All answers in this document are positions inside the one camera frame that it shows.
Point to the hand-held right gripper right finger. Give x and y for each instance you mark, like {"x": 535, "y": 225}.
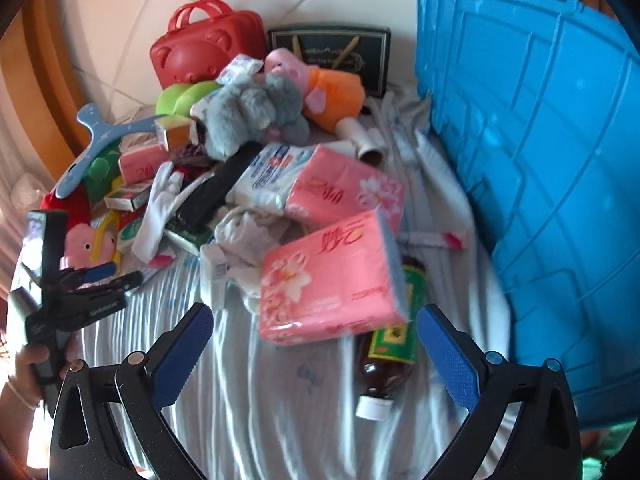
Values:
{"x": 447, "y": 355}

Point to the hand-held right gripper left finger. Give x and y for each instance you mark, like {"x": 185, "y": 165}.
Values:
{"x": 182, "y": 355}

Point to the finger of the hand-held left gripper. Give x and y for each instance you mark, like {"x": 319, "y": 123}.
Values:
{"x": 120, "y": 282}
{"x": 100, "y": 274}

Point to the green white medicine box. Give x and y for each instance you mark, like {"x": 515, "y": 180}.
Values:
{"x": 132, "y": 235}

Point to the large pink tissue pack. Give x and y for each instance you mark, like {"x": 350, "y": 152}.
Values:
{"x": 330, "y": 280}
{"x": 350, "y": 190}

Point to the person's left forearm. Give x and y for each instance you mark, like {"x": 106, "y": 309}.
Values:
{"x": 17, "y": 425}

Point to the person's left hand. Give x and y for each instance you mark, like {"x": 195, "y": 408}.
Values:
{"x": 30, "y": 357}

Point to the yellow ruler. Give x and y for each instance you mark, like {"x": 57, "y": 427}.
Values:
{"x": 107, "y": 240}

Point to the pink pig plush red dress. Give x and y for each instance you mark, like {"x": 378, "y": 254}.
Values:
{"x": 75, "y": 230}

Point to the brown bottle green label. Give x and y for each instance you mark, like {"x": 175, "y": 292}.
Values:
{"x": 387, "y": 340}

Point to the white glove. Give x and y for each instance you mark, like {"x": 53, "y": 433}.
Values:
{"x": 155, "y": 210}

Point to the dark green box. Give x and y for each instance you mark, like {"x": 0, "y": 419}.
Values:
{"x": 187, "y": 237}

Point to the white orange medicine box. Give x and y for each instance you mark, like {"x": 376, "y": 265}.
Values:
{"x": 127, "y": 197}

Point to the white slim box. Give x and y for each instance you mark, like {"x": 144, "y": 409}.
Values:
{"x": 215, "y": 270}

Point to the dark green plush toy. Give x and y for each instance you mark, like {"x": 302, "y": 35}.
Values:
{"x": 102, "y": 175}

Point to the striped grey tablecloth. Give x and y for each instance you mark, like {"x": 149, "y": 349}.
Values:
{"x": 280, "y": 410}

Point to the white crumpled cloth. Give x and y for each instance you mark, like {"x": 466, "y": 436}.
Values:
{"x": 245, "y": 245}

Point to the black rectangular case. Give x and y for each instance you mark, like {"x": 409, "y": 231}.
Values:
{"x": 215, "y": 190}

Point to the blue boomerang toy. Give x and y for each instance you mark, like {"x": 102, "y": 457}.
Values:
{"x": 100, "y": 135}

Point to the white orange small carton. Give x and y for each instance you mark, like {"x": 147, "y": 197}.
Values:
{"x": 172, "y": 135}

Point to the white blue wipes pack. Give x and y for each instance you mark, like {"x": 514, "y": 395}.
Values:
{"x": 270, "y": 175}

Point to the light green plush toy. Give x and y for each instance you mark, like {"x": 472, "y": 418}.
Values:
{"x": 177, "y": 97}

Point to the blue plastic crate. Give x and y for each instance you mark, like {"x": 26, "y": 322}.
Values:
{"x": 540, "y": 185}

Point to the grey fluffy plush toy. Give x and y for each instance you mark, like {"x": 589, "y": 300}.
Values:
{"x": 250, "y": 110}

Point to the white paper roll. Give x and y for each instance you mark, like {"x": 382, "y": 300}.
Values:
{"x": 362, "y": 140}

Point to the white barcode packet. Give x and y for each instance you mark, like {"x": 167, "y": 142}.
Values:
{"x": 240, "y": 70}

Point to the red bear-shaped case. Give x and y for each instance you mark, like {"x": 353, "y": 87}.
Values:
{"x": 200, "y": 45}

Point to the pink pig plush orange dress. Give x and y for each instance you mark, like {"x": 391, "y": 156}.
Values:
{"x": 330, "y": 95}

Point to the black gift box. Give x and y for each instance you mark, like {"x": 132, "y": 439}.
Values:
{"x": 360, "y": 55}

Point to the wooden door frame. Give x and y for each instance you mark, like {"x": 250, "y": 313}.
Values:
{"x": 35, "y": 70}

